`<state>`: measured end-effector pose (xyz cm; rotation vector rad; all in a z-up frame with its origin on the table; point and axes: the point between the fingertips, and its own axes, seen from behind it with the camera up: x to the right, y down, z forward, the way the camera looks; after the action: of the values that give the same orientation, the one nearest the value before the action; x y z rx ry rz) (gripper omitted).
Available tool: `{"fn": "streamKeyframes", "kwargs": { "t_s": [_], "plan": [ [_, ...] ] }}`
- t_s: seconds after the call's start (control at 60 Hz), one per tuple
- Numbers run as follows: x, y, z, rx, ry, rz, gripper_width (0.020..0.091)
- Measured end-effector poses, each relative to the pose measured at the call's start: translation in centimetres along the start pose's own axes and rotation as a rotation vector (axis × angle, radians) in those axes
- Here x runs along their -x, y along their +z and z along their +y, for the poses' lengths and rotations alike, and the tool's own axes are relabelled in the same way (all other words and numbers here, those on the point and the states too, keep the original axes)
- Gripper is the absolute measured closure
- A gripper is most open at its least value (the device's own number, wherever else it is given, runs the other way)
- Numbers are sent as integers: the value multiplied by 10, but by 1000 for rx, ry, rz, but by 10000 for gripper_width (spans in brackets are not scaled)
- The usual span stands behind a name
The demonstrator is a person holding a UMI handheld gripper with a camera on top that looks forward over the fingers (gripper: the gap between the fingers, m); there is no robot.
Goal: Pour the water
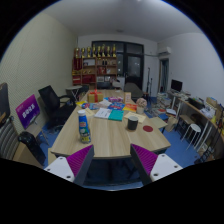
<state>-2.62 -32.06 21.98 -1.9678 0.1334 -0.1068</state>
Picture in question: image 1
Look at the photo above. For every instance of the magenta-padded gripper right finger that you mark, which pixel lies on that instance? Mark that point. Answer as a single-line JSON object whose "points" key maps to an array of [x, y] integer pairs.
{"points": [[146, 160]]}

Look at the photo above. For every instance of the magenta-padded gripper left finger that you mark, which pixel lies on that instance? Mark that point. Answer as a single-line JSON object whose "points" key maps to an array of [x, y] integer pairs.
{"points": [[78, 160]]}

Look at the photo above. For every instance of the blue drink bottle white cap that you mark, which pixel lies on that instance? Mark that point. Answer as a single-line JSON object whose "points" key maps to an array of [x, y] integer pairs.
{"points": [[84, 130]]}

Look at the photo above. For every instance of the black mug white inside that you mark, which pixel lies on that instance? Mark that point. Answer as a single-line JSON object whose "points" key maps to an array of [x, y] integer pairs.
{"points": [[132, 124]]}

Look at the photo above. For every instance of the small wooden side table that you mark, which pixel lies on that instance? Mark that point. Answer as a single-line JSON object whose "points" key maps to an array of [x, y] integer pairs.
{"points": [[158, 122]]}

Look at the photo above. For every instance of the beige paper envelope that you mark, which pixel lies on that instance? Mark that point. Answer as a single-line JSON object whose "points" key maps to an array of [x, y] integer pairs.
{"points": [[140, 117]]}

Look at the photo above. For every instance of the brown paper bag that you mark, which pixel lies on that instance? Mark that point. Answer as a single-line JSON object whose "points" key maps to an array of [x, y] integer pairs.
{"points": [[171, 124]]}

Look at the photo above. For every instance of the black bag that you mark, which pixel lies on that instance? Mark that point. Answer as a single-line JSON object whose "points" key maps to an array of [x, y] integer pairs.
{"points": [[31, 146]]}

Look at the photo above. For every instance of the beige paper sheet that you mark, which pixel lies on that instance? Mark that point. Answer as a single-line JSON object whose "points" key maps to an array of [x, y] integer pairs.
{"points": [[89, 112]]}

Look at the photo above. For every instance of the teal book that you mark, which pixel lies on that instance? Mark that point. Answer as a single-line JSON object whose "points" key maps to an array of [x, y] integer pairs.
{"points": [[116, 115]]}

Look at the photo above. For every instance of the orange yellow book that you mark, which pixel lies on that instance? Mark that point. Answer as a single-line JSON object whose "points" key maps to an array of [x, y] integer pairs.
{"points": [[130, 107]]}

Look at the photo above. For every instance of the blue red printed booklet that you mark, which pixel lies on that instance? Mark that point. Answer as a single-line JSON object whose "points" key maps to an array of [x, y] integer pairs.
{"points": [[90, 106]]}

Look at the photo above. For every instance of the pink flower pot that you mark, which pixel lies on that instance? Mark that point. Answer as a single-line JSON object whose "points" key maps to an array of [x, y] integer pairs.
{"points": [[141, 104]]}

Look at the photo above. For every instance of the brown wooden stool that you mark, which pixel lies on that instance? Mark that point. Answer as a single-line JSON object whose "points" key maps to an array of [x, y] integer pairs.
{"points": [[186, 119]]}

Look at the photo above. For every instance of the white round stool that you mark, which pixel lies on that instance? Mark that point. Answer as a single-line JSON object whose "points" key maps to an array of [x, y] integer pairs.
{"points": [[193, 128]]}

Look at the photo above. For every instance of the black office chair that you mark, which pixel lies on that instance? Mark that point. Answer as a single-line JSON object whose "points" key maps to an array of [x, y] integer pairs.
{"points": [[55, 106]]}

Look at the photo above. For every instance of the pile of books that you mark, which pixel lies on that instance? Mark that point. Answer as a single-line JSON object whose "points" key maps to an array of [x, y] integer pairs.
{"points": [[163, 101]]}

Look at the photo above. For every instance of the blue printed book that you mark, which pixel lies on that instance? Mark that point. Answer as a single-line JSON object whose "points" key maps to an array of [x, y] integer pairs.
{"points": [[116, 106]]}

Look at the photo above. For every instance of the yellow gift box red ribbon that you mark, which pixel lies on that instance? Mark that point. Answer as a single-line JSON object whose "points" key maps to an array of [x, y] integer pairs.
{"points": [[95, 97]]}

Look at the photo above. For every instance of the standing wooden card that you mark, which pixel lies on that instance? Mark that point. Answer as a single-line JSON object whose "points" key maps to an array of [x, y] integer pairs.
{"points": [[127, 97]]}

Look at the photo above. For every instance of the pink box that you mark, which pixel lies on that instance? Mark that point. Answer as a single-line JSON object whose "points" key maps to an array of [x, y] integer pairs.
{"points": [[115, 99]]}

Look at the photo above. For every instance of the long wooden side desk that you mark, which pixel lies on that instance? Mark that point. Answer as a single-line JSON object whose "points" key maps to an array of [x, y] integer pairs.
{"points": [[196, 111]]}

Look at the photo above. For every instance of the purple sign board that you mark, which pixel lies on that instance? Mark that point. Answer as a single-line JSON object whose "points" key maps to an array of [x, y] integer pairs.
{"points": [[28, 111]]}

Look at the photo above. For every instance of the small round white table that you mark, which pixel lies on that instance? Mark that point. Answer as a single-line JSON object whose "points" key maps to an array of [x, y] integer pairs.
{"points": [[74, 88]]}

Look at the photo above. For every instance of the grey armchair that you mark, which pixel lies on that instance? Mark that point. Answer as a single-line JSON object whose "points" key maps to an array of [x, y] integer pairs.
{"points": [[133, 89]]}

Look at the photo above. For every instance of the striped chair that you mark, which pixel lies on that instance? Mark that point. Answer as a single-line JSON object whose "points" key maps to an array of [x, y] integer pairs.
{"points": [[8, 140]]}

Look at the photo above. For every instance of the black tripod stand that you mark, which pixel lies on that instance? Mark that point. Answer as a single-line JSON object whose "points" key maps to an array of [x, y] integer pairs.
{"points": [[148, 83]]}

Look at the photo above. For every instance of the black computer monitor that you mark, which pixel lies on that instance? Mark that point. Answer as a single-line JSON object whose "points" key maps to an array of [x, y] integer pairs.
{"points": [[176, 85]]}

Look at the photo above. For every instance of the wooden shelf unit with trophies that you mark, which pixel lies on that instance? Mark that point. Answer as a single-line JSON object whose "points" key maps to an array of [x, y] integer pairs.
{"points": [[95, 68]]}

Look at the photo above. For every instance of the white wall air conditioner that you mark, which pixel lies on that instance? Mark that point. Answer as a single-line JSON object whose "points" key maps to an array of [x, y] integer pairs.
{"points": [[164, 51]]}

